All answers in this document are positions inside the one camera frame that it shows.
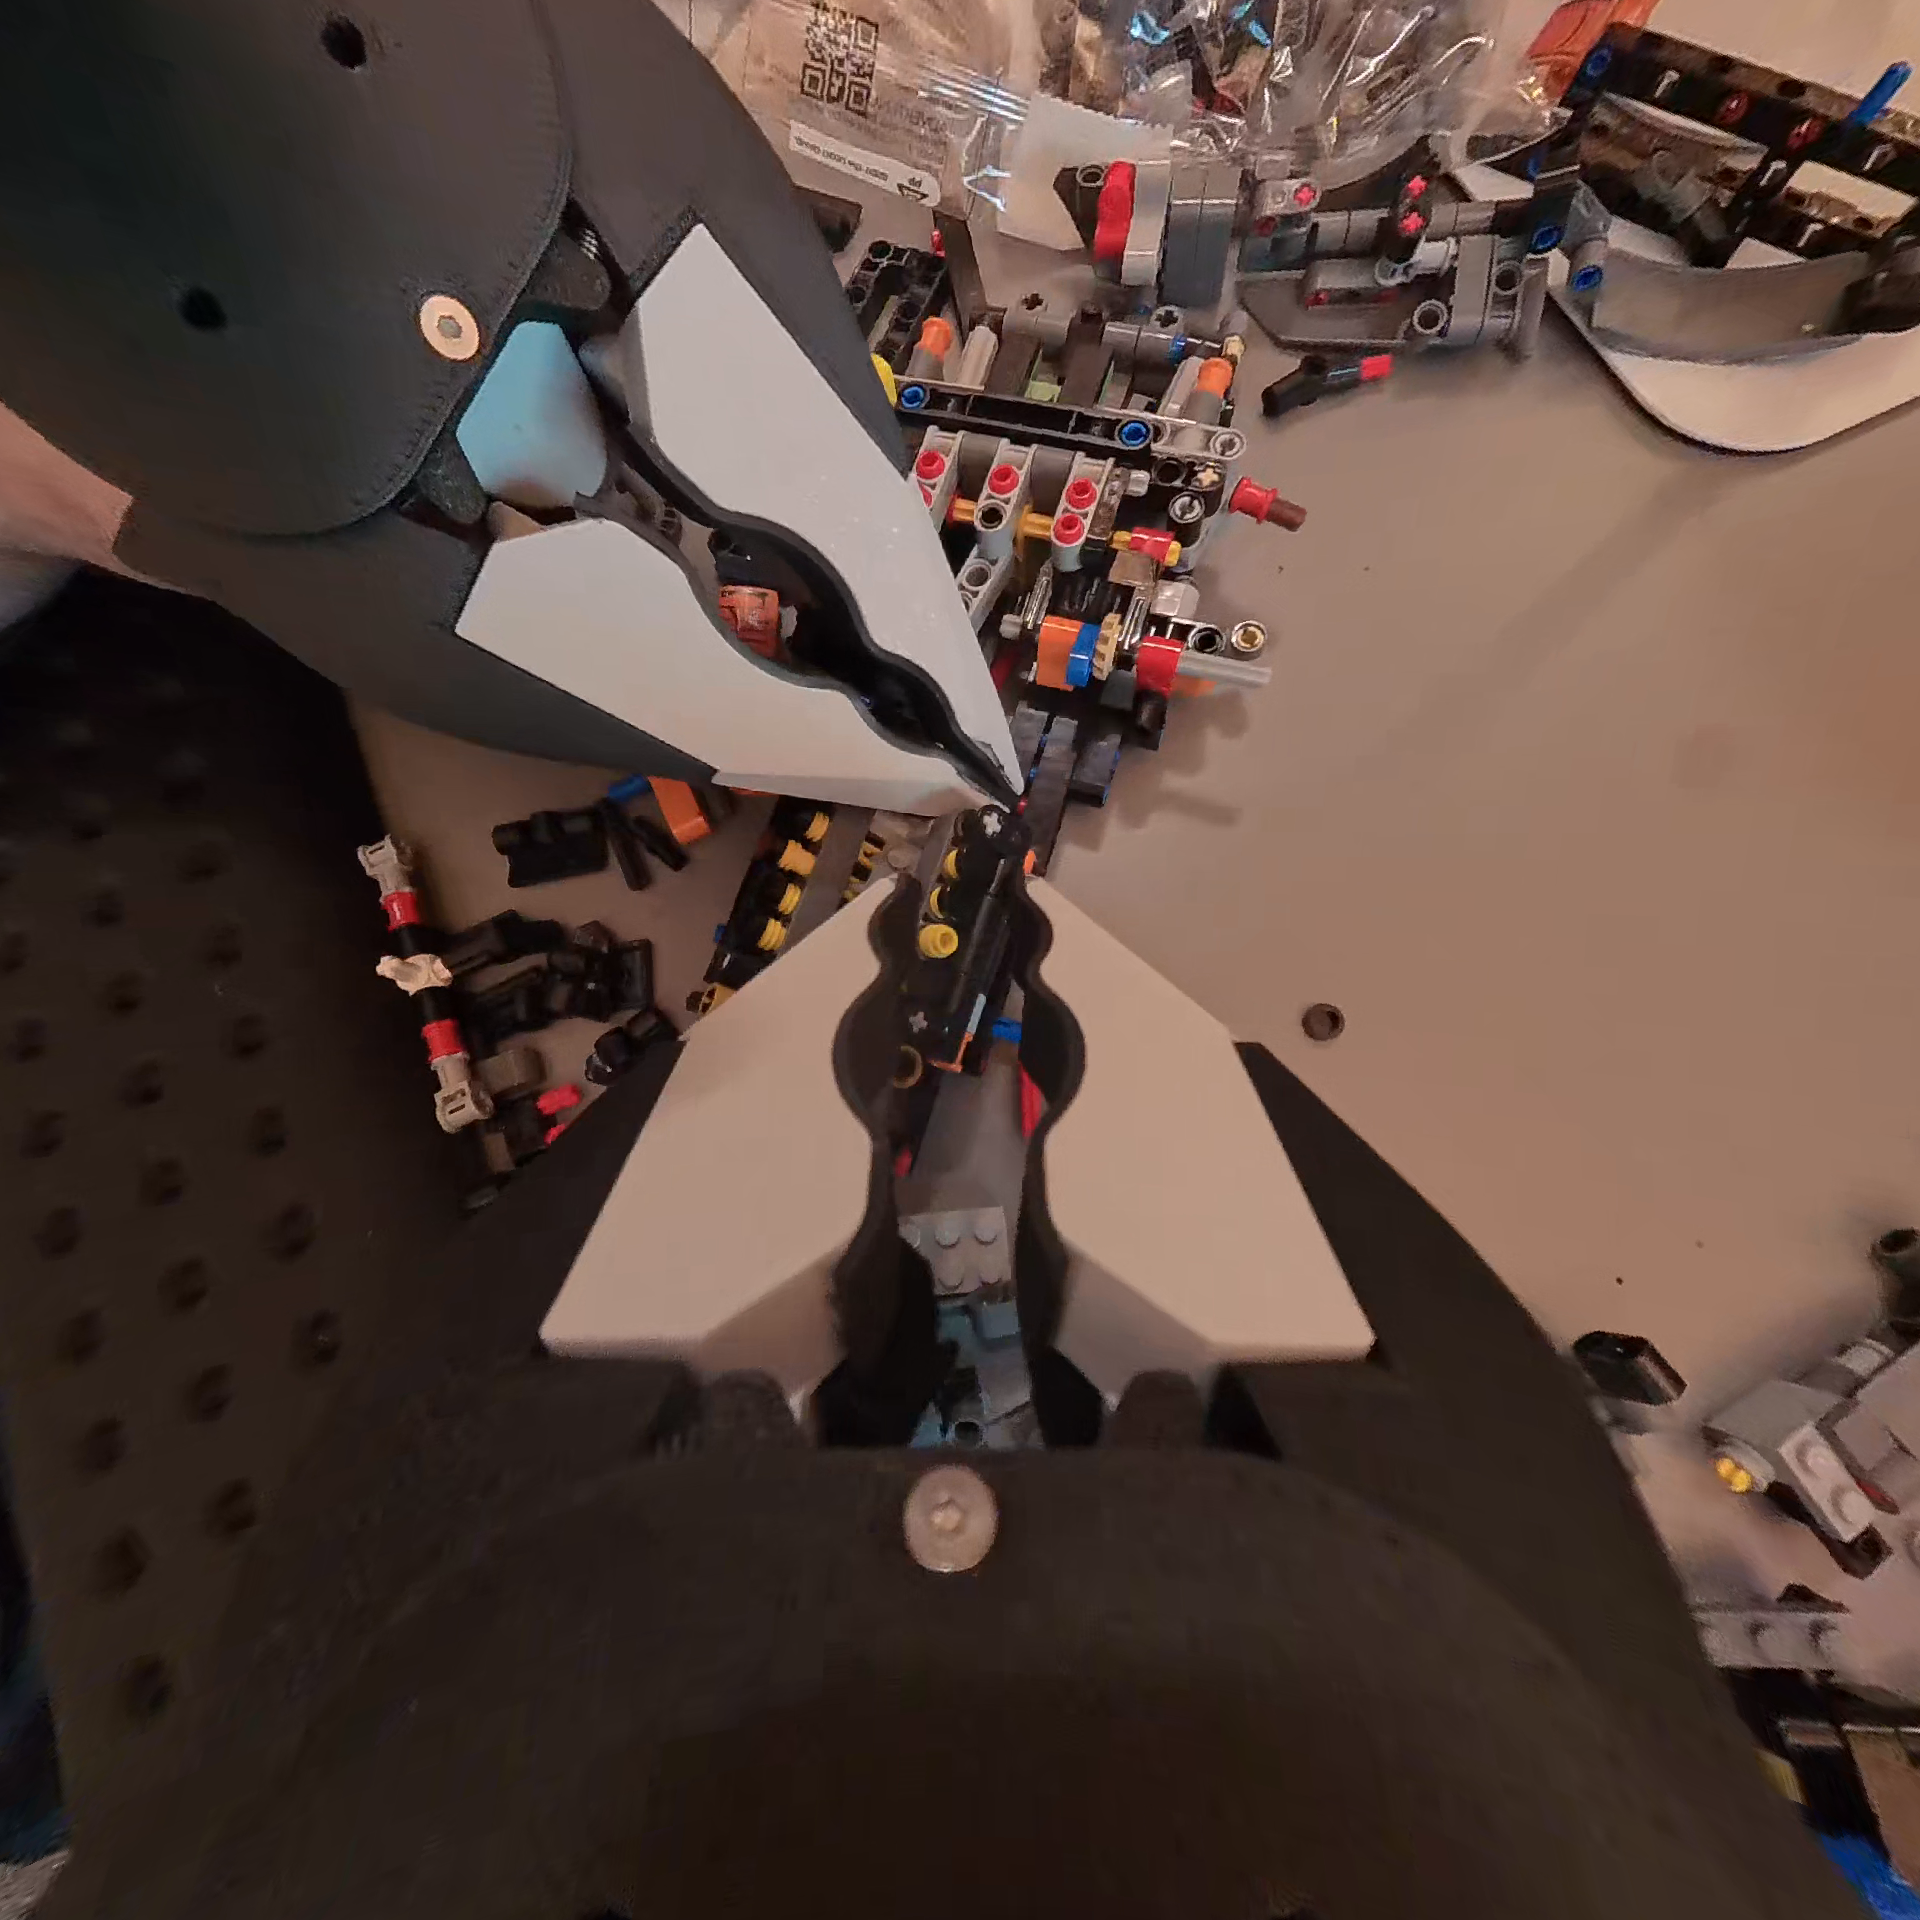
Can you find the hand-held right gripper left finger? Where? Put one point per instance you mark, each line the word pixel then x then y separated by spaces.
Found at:
pixel 722 1200

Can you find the tall black lego frame assembly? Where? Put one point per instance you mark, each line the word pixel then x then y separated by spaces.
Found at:
pixel 1710 69

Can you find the person's left hand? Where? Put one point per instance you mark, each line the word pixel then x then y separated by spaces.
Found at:
pixel 46 508

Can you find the empty clear plastic bag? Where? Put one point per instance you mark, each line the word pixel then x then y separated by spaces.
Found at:
pixel 900 137

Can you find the small orange lego beam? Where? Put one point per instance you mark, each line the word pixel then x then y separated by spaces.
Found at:
pixel 685 813

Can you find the lego car chassis assembly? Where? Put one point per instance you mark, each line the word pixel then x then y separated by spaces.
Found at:
pixel 1079 494

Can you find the black lego double connector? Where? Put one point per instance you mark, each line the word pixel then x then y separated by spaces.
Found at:
pixel 554 849

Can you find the black axle with red bushings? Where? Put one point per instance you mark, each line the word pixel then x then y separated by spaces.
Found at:
pixel 438 1033

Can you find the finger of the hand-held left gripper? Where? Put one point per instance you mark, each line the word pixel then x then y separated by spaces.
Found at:
pixel 630 658
pixel 781 405

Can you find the grey lego subassembly with curved panel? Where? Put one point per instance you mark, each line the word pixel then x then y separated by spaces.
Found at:
pixel 1352 240

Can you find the small black lego slope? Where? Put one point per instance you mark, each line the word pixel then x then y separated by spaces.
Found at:
pixel 1627 1365

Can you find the cluster of black lego connectors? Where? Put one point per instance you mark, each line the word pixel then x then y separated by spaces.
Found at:
pixel 554 966

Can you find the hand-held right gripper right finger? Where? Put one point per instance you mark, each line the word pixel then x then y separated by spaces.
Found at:
pixel 1201 1200

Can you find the black perforated panel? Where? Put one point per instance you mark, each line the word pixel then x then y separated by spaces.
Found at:
pixel 152 1124

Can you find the black lego pin with red end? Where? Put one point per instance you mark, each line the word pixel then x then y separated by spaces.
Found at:
pixel 1319 378

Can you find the orange printed lego panel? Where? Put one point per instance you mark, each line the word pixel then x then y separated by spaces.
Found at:
pixel 746 617

